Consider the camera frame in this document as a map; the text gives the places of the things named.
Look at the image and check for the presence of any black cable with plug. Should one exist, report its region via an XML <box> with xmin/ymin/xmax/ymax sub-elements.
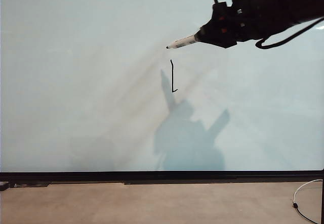
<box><xmin>292</xmin><ymin>202</ymin><xmax>321</xmax><ymax>224</ymax></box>

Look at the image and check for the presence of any long black pen tray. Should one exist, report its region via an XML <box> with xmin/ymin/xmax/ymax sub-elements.
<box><xmin>124</xmin><ymin>179</ymin><xmax>324</xmax><ymax>186</ymax></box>

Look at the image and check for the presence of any short black pen tray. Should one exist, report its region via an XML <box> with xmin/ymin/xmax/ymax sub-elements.
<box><xmin>14</xmin><ymin>182</ymin><xmax>51</xmax><ymax>188</ymax></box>

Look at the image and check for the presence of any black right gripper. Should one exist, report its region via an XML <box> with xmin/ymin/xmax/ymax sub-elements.
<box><xmin>194</xmin><ymin>0</ymin><xmax>284</xmax><ymax>49</ymax></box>

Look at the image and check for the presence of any white cable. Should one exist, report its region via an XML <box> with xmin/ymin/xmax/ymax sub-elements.
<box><xmin>293</xmin><ymin>178</ymin><xmax>324</xmax><ymax>204</ymax></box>

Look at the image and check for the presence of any white whiteboard marker pen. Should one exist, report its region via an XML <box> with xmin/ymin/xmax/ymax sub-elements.
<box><xmin>166</xmin><ymin>33</ymin><xmax>198</xmax><ymax>50</ymax></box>

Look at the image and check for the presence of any white glass whiteboard black frame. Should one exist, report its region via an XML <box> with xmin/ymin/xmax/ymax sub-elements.
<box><xmin>0</xmin><ymin>0</ymin><xmax>324</xmax><ymax>182</ymax></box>

